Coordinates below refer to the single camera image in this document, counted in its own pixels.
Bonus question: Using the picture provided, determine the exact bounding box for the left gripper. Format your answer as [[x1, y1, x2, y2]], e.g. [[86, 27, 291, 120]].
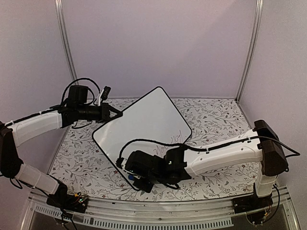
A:
[[77, 103, 123, 124]]

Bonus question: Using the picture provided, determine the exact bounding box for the white whiteboard black frame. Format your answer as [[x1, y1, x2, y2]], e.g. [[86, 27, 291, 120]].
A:
[[92, 86, 194, 192]]

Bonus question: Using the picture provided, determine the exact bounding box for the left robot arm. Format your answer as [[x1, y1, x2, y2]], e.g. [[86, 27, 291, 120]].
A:
[[0, 80, 123, 208]]

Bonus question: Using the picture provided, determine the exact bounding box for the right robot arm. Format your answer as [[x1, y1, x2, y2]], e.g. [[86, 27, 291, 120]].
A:
[[116, 120, 300, 209]]

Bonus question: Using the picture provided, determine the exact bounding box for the floral patterned table mat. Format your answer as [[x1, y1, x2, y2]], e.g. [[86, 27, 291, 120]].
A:
[[47, 97, 276, 202]]

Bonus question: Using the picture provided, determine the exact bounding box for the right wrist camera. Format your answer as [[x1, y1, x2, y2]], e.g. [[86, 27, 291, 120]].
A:
[[116, 157, 141, 179]]

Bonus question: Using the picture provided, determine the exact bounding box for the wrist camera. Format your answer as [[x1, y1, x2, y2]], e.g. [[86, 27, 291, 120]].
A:
[[116, 157, 141, 179], [96, 86, 111, 106]]

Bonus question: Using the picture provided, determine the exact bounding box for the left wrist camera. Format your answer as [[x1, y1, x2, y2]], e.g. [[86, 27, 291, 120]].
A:
[[96, 86, 111, 106]]

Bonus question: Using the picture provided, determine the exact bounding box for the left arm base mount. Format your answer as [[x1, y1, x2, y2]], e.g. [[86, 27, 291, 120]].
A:
[[47, 189, 88, 214]]

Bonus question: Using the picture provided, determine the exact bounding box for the front aluminium rail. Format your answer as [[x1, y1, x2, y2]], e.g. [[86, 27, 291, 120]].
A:
[[21, 186, 303, 230]]

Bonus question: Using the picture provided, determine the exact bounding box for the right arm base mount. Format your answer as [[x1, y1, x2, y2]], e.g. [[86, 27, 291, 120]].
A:
[[232, 193, 273, 225]]

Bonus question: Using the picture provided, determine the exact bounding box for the left aluminium corner post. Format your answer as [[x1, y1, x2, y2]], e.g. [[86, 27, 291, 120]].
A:
[[54, 0, 77, 81]]

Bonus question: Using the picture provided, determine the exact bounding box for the aluminium corner post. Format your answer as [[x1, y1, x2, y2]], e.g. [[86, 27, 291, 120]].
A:
[[54, 0, 77, 81], [236, 0, 264, 104]]

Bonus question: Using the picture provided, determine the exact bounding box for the right aluminium corner post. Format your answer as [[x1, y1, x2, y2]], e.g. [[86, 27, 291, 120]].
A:
[[236, 0, 264, 104]]

